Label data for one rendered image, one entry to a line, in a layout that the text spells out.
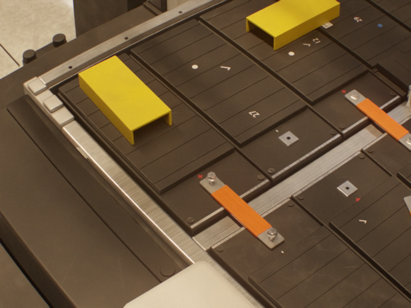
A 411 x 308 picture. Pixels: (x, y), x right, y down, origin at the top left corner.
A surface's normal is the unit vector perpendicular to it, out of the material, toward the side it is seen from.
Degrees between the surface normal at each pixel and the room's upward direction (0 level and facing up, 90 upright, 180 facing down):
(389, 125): 0
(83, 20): 90
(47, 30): 0
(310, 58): 0
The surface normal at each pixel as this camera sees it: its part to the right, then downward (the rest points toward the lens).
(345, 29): 0.00, -0.69
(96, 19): -0.67, 0.54
